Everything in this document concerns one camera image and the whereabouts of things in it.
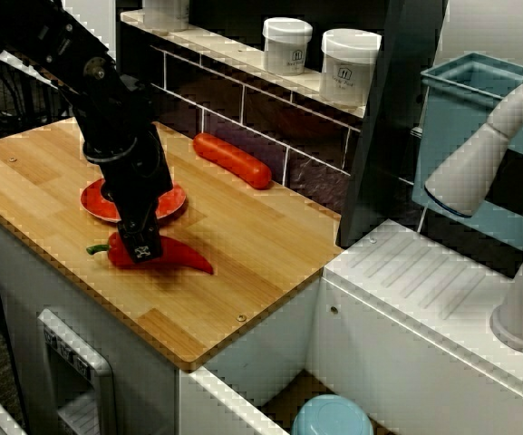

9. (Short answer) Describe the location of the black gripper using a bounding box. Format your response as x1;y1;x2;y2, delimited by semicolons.
82;121;174;266

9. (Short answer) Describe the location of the red toy pepper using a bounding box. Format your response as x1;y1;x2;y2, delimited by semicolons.
85;233;215;276

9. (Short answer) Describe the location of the red round plate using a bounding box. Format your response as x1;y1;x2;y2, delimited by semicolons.
80;178;189;225

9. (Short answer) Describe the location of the white kitchen cabinet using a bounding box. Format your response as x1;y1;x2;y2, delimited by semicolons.
0;198;321;435

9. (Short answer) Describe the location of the orange toy sausage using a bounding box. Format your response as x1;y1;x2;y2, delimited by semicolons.
192;132;273;190

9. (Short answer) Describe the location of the grey toy dishwasher door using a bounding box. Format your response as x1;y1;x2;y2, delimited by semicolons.
37;308;117;435

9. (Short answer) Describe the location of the dark tiled backsplash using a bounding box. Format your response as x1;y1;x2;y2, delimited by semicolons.
118;8;366;214

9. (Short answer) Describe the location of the white lidded jar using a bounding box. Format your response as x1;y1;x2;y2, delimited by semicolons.
142;0;190;32
320;27;383;109
262;16;314;75

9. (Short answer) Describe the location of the light blue bowl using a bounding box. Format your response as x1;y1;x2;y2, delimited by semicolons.
290;393;374;435

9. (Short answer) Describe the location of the white sink unit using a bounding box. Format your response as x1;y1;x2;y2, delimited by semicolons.
179;219;523;435

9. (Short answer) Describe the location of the dark grey upright panel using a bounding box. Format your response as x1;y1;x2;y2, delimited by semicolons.
335;0;450;249

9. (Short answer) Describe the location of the grey curved faucet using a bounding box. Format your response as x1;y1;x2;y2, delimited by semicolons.
423;70;523;354

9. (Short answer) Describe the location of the teal plastic bin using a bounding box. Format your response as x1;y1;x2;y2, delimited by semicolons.
411;52;523;255

